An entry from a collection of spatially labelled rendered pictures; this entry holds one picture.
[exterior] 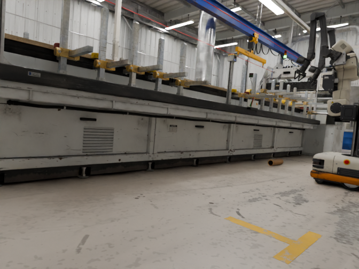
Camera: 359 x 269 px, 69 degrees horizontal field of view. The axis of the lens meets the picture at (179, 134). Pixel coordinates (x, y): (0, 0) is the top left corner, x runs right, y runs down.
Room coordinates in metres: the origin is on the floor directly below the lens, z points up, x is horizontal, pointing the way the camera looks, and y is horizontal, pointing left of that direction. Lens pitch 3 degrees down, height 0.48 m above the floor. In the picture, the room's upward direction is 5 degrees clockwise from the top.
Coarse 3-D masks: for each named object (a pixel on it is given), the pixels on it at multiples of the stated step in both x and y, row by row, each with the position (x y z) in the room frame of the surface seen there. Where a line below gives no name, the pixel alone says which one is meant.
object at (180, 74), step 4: (180, 72) 1.97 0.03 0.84; (184, 72) 1.94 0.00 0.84; (148, 76) 2.23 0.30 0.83; (152, 76) 2.20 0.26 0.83; (164, 76) 2.09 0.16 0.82; (168, 76) 2.06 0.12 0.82; (172, 76) 2.03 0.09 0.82; (176, 76) 2.00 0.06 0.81; (180, 76) 1.99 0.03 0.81; (184, 76) 1.97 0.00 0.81
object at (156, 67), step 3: (144, 66) 1.87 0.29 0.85; (147, 66) 1.84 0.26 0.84; (150, 66) 1.82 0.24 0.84; (153, 66) 1.80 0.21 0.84; (156, 66) 1.78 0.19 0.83; (159, 66) 1.75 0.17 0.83; (162, 66) 1.77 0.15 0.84; (123, 69) 2.05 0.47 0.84; (138, 69) 1.92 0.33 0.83; (141, 69) 1.89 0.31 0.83; (144, 69) 1.87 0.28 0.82; (147, 69) 1.84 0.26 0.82; (150, 69) 1.82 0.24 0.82; (153, 69) 1.80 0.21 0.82; (156, 69) 1.79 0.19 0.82; (159, 69) 1.78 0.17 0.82; (123, 72) 2.05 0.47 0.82; (126, 72) 2.02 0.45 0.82
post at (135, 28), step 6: (138, 24) 1.91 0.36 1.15; (132, 30) 1.92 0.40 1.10; (138, 30) 1.92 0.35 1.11; (132, 36) 1.91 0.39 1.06; (138, 36) 1.92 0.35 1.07; (132, 42) 1.91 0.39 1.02; (132, 48) 1.91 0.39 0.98; (132, 54) 1.90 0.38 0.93; (132, 60) 1.90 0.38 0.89; (132, 72) 1.90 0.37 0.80; (132, 78) 1.90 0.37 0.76
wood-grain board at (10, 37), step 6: (6, 36) 1.52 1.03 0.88; (12, 36) 1.54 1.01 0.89; (18, 36) 1.56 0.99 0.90; (24, 42) 1.58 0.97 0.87; (30, 42) 1.61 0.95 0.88; (36, 42) 1.63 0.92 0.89; (48, 48) 1.68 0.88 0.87; (84, 54) 1.85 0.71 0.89; (90, 54) 1.88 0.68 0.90; (108, 60) 1.99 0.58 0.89; (174, 78) 2.48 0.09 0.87; (222, 90) 3.05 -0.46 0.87; (276, 102) 4.06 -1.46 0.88
